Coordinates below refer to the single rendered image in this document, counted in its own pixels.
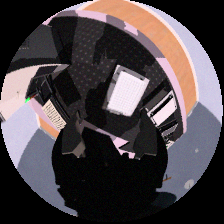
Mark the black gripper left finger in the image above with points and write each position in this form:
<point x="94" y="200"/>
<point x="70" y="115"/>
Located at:
<point x="68" y="145"/>

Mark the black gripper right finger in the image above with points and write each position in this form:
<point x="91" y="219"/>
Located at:
<point x="150" y="147"/>

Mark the white button panel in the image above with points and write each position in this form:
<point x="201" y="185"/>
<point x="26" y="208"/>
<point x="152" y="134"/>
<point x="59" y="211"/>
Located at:
<point x="170" y="141"/>

